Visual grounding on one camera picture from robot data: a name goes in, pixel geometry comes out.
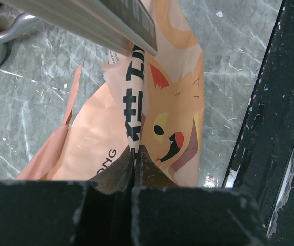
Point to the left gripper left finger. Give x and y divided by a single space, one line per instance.
93 212

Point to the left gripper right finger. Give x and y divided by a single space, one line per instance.
164 214

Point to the peach cat litter bag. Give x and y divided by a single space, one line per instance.
155 101

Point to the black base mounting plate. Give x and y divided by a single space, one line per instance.
261 170

